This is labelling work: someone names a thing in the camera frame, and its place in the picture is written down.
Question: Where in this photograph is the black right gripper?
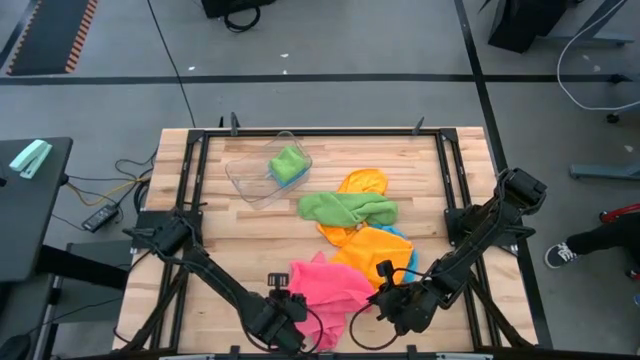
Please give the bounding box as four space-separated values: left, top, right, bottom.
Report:
369 282 441 336

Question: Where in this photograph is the orange microfiber towel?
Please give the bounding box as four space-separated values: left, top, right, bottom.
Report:
338 168 390 197
317 222 415 291

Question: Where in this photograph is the blue microfiber towel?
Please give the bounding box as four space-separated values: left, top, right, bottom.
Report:
372 224 420 285
269 167 310 189

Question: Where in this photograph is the clear plastic bin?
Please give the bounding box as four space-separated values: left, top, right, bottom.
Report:
224 130 314 210

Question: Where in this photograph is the green microfiber towel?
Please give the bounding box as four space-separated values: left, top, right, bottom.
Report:
268 144 309 184
298 192 400 229

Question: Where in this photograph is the black power adapter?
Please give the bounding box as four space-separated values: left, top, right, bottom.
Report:
81 203 120 234

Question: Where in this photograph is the red and black stool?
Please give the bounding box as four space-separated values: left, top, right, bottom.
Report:
598 202 640 225

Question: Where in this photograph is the grey desk foot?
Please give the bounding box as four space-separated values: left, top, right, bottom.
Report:
569 162 640 181

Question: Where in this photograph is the black side table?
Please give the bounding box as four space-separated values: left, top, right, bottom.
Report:
0 137 74 284

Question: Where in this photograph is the mint green stapler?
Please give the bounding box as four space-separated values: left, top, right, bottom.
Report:
8 138 54 180

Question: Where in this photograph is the black equipment box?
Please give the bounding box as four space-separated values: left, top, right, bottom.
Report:
201 0 276 19

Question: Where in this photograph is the black cabinet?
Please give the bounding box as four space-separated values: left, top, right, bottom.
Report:
487 0 569 54

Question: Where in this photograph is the grey desk leg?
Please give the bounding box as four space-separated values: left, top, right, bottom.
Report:
544 0 636 47

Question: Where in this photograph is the black mat with orange edge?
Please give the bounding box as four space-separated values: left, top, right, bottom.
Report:
4 0 100 76

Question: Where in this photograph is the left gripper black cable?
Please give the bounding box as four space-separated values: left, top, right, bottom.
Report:
298 307 325 355

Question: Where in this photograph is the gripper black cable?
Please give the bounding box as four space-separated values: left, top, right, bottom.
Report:
298 307 325 355
348 267 427 351

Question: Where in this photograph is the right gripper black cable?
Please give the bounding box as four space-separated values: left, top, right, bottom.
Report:
348 267 427 351

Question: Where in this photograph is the yellow cable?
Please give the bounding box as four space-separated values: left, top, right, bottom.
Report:
67 175 151 207

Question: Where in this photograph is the long black floor cable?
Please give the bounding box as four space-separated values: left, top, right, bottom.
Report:
146 0 197 129

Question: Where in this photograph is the white floor cable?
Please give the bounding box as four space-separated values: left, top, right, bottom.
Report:
556 0 640 112

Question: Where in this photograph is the black cable loop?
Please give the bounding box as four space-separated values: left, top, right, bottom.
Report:
223 4 262 34

